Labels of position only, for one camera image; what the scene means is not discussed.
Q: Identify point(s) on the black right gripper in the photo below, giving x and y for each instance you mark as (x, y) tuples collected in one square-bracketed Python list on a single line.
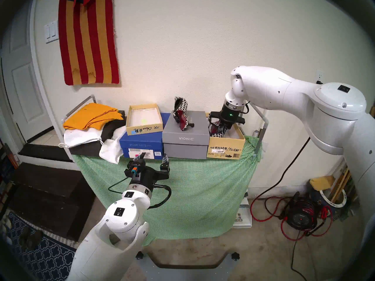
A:
[(231, 115)]

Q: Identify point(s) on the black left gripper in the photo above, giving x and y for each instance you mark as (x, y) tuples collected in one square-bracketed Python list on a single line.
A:
[(149, 176)]

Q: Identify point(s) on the houndstooth slingback heel shoe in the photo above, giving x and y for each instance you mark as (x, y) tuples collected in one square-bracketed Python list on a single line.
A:
[(215, 131), (181, 118)]

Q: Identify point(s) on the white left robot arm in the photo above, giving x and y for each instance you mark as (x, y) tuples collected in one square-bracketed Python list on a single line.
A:
[(123, 216)]

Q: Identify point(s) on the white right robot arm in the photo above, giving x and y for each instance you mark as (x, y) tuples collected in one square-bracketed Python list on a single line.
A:
[(293, 90)]

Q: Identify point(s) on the tan open shoe box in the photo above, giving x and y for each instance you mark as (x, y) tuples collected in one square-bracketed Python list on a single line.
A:
[(225, 150)]

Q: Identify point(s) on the blue Stuart Weitzman shoe box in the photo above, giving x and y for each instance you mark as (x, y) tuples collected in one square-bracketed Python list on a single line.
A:
[(140, 144)]

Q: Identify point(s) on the grey Vionic shoe box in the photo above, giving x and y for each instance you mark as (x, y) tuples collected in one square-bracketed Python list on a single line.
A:
[(187, 148)]

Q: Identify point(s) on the small open cardboard box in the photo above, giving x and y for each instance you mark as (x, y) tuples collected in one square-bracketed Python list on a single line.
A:
[(143, 116)]

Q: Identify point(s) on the white plastic box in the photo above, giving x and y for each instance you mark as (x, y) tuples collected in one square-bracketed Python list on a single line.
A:
[(244, 213)]

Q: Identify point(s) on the white crumpled cloth bag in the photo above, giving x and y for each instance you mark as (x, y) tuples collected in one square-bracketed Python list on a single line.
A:
[(110, 150)]

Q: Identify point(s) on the black folded cloth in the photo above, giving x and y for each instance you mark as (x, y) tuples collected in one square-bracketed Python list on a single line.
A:
[(112, 128)]

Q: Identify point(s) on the green checked table cloth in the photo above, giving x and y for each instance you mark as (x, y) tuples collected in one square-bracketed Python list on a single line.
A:
[(199, 195)]

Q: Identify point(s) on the orange folded cloth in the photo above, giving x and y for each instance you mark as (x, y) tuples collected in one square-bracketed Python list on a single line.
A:
[(90, 115)]

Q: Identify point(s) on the black base knob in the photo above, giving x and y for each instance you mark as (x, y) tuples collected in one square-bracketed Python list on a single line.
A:
[(139, 255), (235, 256)]

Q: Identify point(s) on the dark wooden step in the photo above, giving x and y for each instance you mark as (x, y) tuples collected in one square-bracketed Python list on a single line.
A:
[(49, 201)]

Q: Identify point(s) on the bundle of wooden sticks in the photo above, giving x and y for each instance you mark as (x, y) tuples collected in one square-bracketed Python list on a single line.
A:
[(341, 181)]

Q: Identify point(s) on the red yellow striped flag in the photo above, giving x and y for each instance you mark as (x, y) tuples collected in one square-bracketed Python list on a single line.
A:
[(88, 43)]

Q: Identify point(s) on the dark brown slipper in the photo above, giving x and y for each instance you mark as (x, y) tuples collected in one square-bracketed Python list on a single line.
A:
[(37, 239), (25, 238)]

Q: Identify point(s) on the blue patterned rug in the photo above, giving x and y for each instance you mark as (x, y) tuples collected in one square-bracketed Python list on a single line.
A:
[(44, 260)]

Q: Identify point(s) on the white panel door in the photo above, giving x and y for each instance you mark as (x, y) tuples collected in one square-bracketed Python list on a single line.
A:
[(23, 84)]

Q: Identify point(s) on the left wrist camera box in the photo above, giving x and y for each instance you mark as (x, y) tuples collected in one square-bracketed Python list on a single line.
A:
[(136, 169)]

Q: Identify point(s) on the grey metal rack rail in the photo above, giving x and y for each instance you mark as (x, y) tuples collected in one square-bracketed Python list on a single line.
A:
[(265, 121), (80, 104)]

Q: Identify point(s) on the white wall outlet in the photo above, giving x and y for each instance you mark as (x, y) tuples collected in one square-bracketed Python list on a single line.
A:
[(319, 75)]

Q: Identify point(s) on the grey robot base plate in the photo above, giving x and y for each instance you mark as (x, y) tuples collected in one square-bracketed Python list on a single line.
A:
[(187, 274)]

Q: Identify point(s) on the white light switch plate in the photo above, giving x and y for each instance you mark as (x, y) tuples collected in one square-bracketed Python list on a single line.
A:
[(51, 31)]

